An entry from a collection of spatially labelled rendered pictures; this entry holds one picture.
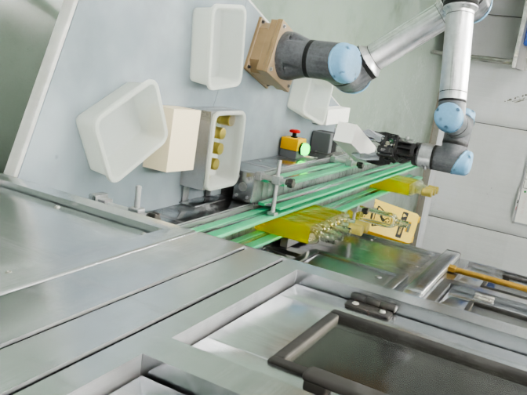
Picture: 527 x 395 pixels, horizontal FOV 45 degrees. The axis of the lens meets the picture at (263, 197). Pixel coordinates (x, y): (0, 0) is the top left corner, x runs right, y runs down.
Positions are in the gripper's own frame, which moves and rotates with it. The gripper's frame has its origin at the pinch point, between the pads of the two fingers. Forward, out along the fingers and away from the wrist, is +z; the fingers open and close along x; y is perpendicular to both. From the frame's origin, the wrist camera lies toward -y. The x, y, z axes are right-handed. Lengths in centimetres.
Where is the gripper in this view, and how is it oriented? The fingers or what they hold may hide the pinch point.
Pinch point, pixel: (358, 144)
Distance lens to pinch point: 204.3
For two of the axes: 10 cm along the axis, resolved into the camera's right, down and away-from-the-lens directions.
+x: -2.9, 9.5, -1.0
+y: -4.0, -2.1, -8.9
